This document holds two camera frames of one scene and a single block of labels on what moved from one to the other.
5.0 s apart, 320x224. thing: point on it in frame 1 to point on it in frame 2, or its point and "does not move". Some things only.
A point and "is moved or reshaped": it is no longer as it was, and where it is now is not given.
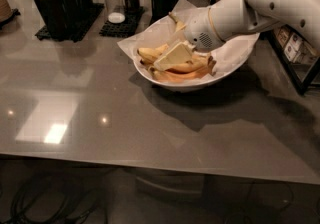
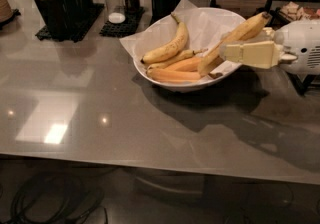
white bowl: (165, 54) does not move
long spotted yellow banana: (196, 61) is moved or reshaped
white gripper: (198, 31) to (301, 45)
